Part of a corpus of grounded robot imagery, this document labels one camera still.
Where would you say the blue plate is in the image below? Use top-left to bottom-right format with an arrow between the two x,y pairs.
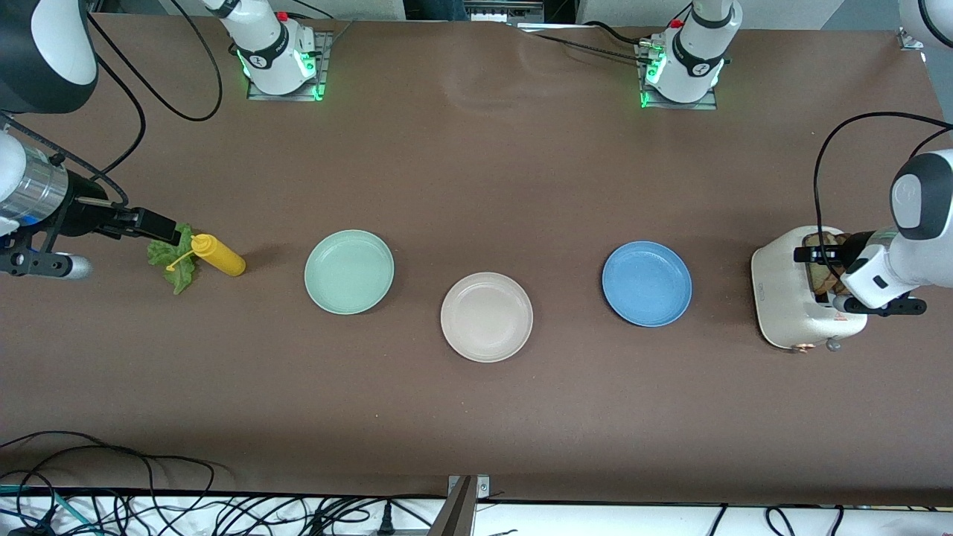
602,240 -> 693,328

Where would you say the metal table bracket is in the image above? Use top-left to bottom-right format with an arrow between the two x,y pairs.
428,474 -> 492,536

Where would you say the grey metal equipment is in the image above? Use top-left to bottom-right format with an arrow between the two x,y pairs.
465,0 -> 589,32

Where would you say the person in blue jeans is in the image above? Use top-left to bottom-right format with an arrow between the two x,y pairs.
406,0 -> 468,21

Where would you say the pale crust bread slice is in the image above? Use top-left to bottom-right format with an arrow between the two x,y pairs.
803,233 -> 842,294

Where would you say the green lettuce leaf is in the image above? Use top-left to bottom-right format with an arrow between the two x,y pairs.
147,223 -> 200,296

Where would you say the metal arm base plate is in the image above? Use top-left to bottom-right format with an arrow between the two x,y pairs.
246,30 -> 334,102
635,41 -> 720,112

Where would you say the teal cable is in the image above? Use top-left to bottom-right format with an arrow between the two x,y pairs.
0,484 -> 101,536

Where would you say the black curved base cable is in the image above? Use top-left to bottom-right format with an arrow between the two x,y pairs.
581,20 -> 650,47

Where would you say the yellow mustard squeeze bottle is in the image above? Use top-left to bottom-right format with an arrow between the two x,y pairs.
166,234 -> 246,278

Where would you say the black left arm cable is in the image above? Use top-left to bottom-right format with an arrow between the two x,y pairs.
905,125 -> 953,161
814,112 -> 953,284

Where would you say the cream white toaster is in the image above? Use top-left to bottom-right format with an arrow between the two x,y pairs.
750,226 -> 870,352

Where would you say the long black cable loop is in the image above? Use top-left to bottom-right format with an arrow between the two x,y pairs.
0,430 -> 232,536

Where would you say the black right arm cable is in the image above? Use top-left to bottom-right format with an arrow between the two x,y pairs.
88,0 -> 224,123
93,58 -> 146,179

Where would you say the black braided table cable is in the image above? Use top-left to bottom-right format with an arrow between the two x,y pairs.
521,28 -> 648,64

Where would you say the pale green plate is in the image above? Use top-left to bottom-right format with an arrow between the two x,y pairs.
304,229 -> 395,316

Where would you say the beige plate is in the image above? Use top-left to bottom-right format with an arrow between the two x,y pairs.
440,272 -> 534,363

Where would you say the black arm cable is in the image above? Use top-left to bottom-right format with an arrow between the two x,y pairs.
93,58 -> 146,179
905,125 -> 953,161
88,0 -> 224,123
814,112 -> 953,284

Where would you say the black cable tangle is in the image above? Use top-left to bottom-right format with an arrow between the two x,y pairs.
97,491 -> 447,536

